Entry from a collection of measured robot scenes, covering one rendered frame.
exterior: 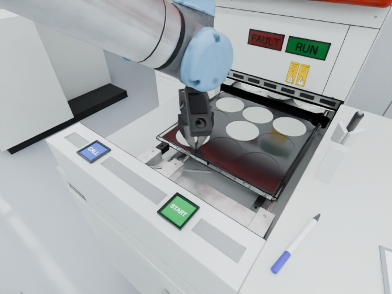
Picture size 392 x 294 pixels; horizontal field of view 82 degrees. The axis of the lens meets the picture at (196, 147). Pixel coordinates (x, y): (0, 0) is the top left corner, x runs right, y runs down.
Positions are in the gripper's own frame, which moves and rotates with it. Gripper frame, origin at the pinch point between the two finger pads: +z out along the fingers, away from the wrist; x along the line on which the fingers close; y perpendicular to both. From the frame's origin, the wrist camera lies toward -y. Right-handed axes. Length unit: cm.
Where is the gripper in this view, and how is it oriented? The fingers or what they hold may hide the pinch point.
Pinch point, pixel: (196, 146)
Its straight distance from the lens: 61.5
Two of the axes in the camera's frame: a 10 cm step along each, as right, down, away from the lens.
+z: 0.0, 7.5, 6.6
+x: -9.9, 0.9, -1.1
